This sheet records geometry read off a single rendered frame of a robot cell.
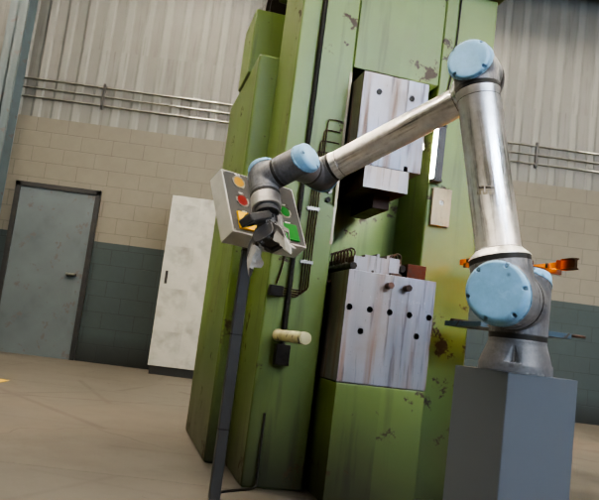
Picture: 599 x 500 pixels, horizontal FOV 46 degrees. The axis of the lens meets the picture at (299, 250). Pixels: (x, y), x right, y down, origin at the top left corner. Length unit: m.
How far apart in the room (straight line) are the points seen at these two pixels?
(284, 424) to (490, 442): 1.30
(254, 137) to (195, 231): 4.95
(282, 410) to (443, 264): 0.96
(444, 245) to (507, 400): 1.49
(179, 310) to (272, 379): 5.41
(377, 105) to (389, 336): 0.97
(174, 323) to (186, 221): 1.21
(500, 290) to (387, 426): 1.30
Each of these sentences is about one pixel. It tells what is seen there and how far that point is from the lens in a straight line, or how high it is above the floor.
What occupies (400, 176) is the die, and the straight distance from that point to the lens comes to 2.99.
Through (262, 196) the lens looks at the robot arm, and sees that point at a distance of 2.04.
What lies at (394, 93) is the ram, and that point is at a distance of 3.07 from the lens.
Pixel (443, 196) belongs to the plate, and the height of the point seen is 1.32.
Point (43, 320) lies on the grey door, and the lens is 9.25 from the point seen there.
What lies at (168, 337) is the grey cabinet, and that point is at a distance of 8.28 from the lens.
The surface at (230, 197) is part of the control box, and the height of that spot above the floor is 1.09.
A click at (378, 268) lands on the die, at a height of 0.94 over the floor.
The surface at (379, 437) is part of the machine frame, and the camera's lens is 2.87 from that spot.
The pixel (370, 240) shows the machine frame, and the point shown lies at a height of 1.13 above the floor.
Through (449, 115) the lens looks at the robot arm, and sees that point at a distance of 2.06.
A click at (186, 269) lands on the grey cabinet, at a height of 1.25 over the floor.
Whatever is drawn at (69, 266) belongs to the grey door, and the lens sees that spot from 9.20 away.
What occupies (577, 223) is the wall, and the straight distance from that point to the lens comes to 9.82.
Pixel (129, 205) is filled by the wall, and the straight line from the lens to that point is 9.17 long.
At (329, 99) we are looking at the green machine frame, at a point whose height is 1.66.
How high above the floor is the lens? 0.62
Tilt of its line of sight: 7 degrees up
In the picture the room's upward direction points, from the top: 7 degrees clockwise
